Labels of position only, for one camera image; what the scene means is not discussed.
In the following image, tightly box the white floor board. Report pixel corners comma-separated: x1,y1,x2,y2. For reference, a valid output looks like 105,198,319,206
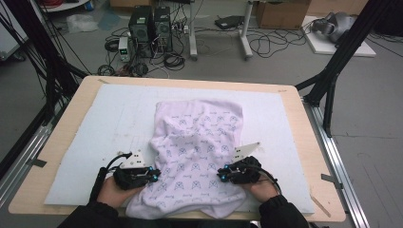
302,15,377,58

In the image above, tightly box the white power strip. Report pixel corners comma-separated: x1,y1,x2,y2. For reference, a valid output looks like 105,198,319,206
172,24,190,35

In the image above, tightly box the tangle of black cables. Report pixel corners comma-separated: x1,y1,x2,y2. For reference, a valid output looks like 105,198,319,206
246,27,307,59

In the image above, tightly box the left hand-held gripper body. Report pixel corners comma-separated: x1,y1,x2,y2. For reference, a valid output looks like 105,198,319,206
112,149,153,191

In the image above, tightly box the brown cardboard box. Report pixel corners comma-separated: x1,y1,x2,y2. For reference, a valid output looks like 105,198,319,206
255,0,312,30

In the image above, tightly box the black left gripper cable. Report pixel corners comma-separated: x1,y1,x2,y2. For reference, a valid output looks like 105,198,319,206
89,151,133,203

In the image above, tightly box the lilac patterned towel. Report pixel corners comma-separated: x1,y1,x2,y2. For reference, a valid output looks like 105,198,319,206
125,98,247,220

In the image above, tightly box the coiled black cable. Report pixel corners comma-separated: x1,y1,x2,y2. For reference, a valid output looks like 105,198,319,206
163,51,186,71

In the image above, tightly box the grey headset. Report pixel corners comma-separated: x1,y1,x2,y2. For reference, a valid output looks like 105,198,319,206
311,11,357,44

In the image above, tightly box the thin wooden stick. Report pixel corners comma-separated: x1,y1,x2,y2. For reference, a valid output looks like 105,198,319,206
310,194,332,219

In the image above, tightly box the clear plastic bag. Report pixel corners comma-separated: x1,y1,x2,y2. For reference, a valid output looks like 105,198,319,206
66,12,100,34

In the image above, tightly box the white grid mat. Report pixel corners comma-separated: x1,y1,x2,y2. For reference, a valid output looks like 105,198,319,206
44,84,316,215

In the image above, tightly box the dark tape strip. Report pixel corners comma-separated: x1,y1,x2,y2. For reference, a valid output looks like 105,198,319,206
27,157,48,169
320,173,344,190

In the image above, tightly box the black computer tower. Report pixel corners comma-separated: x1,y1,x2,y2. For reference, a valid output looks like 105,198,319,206
127,5,155,59
153,6,174,53

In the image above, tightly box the white desk leg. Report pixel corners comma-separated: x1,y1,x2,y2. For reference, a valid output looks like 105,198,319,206
188,0,200,61
239,0,255,61

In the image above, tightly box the aluminium rail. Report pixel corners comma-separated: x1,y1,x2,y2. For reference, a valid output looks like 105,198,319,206
0,123,61,207
302,98,370,228

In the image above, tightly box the flat black device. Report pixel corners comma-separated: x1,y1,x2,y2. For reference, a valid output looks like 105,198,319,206
214,14,245,30

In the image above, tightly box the person's left hand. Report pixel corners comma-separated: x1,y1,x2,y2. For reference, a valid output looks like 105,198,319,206
96,175,145,209

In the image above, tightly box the person's right hand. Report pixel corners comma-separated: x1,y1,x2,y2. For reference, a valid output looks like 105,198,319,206
241,174,279,203

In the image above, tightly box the black frame strut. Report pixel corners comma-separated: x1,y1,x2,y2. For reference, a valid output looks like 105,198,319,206
296,0,393,138
0,0,89,126

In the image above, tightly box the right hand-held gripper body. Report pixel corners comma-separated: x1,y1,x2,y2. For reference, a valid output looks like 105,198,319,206
227,142,264,185

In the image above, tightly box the white power supply unit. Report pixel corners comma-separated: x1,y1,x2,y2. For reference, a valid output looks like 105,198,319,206
118,36,131,63

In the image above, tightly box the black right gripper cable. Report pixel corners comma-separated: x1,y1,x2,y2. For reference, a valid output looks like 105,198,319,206
253,163,283,196

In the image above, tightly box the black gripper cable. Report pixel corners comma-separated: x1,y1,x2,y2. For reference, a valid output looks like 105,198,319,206
89,151,133,203
253,163,283,196

